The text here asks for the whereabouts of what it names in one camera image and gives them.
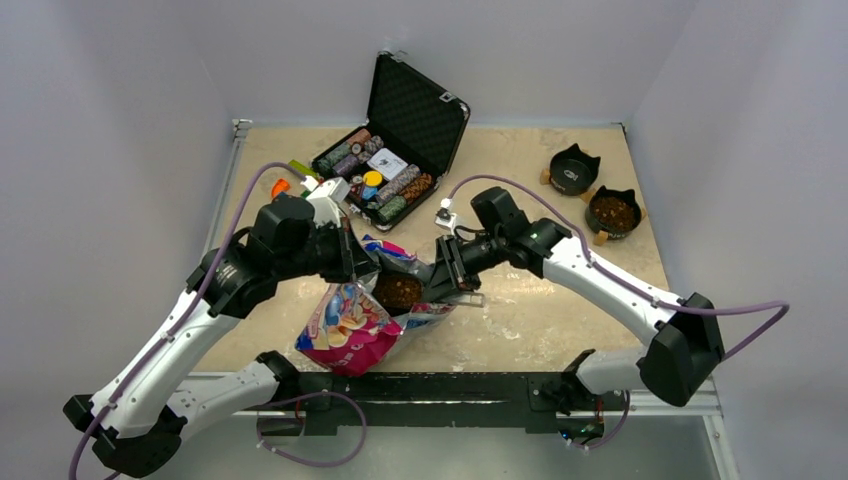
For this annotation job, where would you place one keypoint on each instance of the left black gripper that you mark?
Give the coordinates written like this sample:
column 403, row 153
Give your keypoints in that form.
column 351, row 260

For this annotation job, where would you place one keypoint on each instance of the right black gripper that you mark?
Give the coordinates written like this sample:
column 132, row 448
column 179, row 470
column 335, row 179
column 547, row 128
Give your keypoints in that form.
column 452, row 268

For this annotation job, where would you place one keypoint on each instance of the clear plastic scoop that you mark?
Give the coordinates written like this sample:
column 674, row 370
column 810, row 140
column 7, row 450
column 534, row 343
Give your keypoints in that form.
column 468, row 299

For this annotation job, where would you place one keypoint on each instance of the pink blue pet food bag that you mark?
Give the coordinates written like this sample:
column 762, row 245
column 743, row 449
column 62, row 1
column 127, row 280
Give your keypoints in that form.
column 357, row 325

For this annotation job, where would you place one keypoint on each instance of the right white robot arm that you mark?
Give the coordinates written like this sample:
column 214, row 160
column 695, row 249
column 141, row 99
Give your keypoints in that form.
column 680, row 338

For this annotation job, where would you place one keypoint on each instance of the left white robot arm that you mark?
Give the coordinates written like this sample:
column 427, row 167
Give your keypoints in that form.
column 136, row 423

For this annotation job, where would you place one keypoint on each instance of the orange toy piece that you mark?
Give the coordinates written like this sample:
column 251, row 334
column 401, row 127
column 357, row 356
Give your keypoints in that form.
column 280, row 187

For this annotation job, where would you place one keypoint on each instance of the yellow round chip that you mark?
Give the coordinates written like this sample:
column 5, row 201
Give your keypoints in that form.
column 372, row 179

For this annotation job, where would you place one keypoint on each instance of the green toy piece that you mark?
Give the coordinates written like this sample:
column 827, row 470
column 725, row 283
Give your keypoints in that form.
column 303, row 170

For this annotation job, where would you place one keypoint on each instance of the white card box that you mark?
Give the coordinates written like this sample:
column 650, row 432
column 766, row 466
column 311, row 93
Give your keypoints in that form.
column 387, row 163

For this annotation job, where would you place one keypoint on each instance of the wooden bowl stand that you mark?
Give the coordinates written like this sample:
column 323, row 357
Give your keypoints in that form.
column 590, row 195

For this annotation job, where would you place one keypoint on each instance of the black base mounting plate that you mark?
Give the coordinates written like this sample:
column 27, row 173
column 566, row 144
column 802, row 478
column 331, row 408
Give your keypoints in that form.
column 535, row 402

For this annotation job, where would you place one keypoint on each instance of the far black cat bowl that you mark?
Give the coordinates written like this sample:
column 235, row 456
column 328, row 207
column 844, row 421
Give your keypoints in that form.
column 572, row 171

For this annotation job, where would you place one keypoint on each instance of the black cat bowl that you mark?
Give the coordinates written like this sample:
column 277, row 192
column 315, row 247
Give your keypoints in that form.
column 572, row 171
column 613, row 212

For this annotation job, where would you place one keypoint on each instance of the black poker chip case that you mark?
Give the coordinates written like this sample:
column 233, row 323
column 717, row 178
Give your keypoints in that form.
column 414, row 118

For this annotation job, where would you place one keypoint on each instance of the near black cat bowl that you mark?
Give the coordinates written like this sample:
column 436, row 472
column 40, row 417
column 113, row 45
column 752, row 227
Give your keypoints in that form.
column 613, row 212

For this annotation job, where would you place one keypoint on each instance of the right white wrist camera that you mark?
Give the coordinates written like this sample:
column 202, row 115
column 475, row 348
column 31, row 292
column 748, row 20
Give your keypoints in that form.
column 446, row 218

